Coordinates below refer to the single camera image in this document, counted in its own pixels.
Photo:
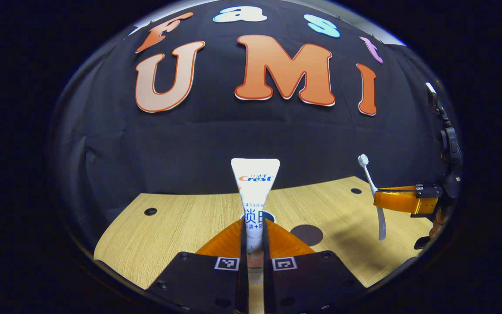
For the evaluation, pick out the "white toothpaste tube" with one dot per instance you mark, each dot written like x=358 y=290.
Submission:
x=255 y=183

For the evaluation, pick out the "dark round coaster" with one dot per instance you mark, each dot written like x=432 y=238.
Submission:
x=310 y=235

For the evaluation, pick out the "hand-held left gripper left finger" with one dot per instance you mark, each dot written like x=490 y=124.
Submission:
x=207 y=283

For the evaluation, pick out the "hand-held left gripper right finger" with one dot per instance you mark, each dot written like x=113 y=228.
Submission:
x=312 y=283

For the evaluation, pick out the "pale green cup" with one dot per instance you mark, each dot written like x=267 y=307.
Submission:
x=270 y=215

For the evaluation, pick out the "white toothbrush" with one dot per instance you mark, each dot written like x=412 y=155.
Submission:
x=382 y=226

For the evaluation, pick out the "black backdrop cloth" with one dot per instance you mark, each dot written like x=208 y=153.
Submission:
x=190 y=144

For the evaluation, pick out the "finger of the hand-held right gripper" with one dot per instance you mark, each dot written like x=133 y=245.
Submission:
x=395 y=199

